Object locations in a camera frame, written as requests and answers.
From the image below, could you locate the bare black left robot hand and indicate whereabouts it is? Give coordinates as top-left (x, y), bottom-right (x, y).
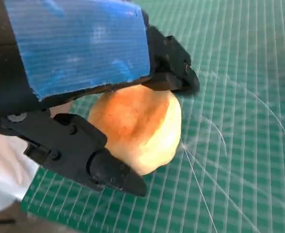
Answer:
top-left (0, 0), bottom-right (201, 197)

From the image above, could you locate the round toy bread bun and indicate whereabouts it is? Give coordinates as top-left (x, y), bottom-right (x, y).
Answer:
top-left (87, 84), bottom-right (183, 177)

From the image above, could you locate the person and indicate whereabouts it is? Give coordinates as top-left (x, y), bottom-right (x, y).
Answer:
top-left (0, 123), bottom-right (40, 209)

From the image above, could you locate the green cutting mat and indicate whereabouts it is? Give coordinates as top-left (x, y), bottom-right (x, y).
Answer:
top-left (19, 0), bottom-right (285, 233)

